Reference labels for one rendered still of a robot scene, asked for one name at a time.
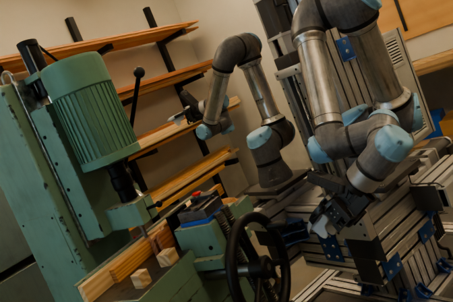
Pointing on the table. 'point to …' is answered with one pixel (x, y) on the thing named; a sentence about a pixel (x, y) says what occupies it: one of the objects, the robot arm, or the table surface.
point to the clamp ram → (174, 220)
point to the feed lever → (135, 106)
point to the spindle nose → (122, 181)
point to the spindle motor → (89, 110)
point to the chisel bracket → (131, 213)
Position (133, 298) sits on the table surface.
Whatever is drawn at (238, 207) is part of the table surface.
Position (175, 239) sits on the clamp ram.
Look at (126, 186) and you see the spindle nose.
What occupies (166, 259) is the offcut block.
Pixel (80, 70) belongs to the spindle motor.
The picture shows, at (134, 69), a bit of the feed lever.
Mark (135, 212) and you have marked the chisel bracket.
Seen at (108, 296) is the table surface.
